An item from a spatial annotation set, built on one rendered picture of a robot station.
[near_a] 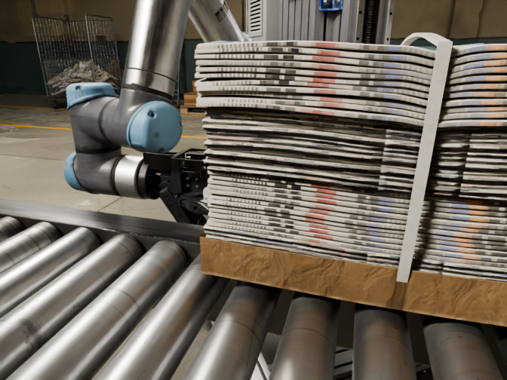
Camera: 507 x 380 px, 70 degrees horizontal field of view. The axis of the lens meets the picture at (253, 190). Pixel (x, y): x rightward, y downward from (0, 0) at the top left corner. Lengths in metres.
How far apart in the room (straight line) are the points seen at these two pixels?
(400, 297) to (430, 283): 0.03
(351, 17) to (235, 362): 0.88
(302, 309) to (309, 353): 0.05
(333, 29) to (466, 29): 6.28
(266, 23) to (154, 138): 0.82
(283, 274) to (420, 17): 7.03
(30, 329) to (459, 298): 0.38
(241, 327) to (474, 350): 0.19
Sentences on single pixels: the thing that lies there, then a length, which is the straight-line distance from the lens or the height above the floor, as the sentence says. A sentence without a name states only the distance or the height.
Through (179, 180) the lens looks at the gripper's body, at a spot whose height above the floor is 0.84.
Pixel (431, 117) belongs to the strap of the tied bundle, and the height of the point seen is 0.98.
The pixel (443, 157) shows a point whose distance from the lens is 0.31.
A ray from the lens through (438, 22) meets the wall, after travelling 7.32.
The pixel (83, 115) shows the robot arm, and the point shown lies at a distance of 0.64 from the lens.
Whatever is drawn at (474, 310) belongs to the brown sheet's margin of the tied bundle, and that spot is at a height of 0.82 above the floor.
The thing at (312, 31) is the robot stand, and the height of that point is 1.08.
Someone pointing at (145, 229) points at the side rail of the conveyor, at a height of 0.80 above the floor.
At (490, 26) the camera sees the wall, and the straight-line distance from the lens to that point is 7.48.
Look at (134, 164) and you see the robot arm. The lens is 0.63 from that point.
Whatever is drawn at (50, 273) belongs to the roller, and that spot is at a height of 0.78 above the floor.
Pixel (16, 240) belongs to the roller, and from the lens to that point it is 0.56.
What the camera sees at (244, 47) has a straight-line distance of 0.30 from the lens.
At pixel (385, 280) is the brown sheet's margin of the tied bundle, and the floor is 0.84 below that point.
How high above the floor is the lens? 1.02
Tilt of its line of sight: 21 degrees down
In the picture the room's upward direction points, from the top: straight up
